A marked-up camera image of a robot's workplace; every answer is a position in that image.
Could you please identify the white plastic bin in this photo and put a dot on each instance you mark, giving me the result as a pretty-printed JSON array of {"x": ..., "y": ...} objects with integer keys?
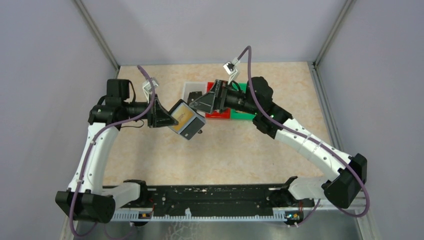
[{"x": 193, "y": 86}]

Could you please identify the aluminium frame rail right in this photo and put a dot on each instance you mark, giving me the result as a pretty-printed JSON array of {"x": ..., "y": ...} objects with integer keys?
[{"x": 325, "y": 106}]

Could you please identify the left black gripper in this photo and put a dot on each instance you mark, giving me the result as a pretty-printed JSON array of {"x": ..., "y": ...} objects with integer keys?
[{"x": 159, "y": 116}]

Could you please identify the aluminium frame rail left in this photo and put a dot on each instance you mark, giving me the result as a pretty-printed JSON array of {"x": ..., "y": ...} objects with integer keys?
[{"x": 96, "y": 33}]

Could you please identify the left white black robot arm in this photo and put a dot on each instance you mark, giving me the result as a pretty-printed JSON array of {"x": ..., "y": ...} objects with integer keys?
[{"x": 85, "y": 198}]

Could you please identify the green plastic bin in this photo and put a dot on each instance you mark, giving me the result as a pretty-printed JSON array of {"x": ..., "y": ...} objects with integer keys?
[{"x": 239, "y": 115}]

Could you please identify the aluminium frame rail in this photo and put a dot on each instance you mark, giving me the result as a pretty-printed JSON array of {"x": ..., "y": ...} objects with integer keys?
[
  {"x": 96, "y": 33},
  {"x": 325, "y": 106}
]

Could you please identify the black card holder in bin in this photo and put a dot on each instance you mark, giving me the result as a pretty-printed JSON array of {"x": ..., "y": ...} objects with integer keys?
[{"x": 193, "y": 95}]

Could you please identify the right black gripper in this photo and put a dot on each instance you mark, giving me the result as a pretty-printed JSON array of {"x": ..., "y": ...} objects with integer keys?
[{"x": 216, "y": 99}]

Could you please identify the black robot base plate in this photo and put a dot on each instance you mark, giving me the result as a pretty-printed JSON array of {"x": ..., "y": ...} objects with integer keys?
[{"x": 216, "y": 202}]

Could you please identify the red plastic bin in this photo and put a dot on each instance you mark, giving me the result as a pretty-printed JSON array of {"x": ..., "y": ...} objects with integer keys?
[{"x": 216, "y": 115}]

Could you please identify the gold credit card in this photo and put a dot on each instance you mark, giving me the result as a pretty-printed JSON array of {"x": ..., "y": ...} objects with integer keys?
[{"x": 183, "y": 114}]

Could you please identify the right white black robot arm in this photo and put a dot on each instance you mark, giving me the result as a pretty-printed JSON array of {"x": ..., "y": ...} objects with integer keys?
[{"x": 344, "y": 175}]

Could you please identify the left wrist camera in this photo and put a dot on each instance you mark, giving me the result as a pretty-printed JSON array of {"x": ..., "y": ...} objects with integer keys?
[{"x": 148, "y": 88}]

